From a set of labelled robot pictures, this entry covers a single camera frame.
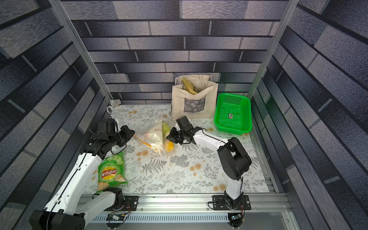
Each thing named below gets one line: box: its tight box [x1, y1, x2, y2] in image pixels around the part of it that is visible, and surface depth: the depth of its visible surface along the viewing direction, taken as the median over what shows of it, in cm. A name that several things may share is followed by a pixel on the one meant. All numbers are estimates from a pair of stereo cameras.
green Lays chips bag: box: [97, 151, 128, 191], surface depth 79 cm
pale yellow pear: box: [147, 120, 164, 152], surface depth 85 cm
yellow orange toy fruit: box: [164, 139, 174, 152], surface depth 86 cm
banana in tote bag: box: [181, 76, 197, 95], surface depth 99 cm
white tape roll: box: [106, 105, 114, 114], surface depth 120 cm
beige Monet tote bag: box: [171, 74, 219, 120], surface depth 101 cm
